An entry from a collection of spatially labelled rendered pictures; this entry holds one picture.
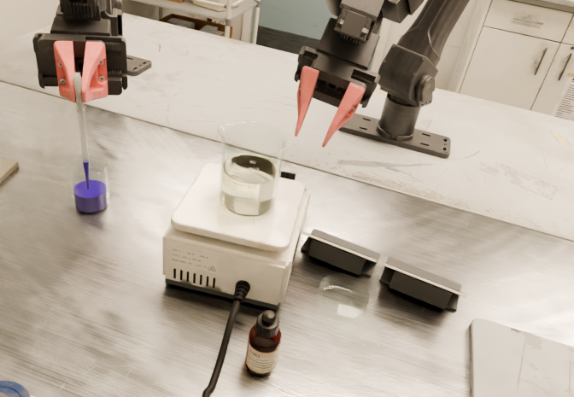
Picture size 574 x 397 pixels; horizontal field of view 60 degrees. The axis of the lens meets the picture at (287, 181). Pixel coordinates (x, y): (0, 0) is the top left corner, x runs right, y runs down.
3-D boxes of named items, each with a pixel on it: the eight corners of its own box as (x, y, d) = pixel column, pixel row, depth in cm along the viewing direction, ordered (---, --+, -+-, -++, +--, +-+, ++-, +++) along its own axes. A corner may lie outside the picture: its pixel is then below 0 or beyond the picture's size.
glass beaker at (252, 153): (283, 196, 55) (294, 128, 50) (269, 231, 49) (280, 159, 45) (221, 182, 55) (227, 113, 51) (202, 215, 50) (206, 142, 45)
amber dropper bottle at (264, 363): (244, 348, 47) (252, 298, 44) (276, 350, 48) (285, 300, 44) (244, 376, 45) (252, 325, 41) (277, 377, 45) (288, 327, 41)
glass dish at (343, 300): (372, 323, 52) (377, 309, 51) (323, 328, 51) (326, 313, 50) (354, 285, 57) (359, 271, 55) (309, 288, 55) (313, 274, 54)
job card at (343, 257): (313, 230, 64) (319, 204, 62) (380, 255, 61) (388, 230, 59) (295, 258, 59) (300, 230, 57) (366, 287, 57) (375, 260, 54)
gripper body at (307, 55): (377, 87, 59) (395, 39, 61) (296, 56, 59) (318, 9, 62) (364, 112, 65) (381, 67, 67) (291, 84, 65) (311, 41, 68)
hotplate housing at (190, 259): (217, 185, 69) (220, 135, 65) (308, 206, 68) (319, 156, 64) (151, 301, 51) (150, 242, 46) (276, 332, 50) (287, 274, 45)
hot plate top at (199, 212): (206, 166, 58) (206, 160, 58) (305, 188, 57) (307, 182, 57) (166, 227, 48) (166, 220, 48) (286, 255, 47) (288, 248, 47)
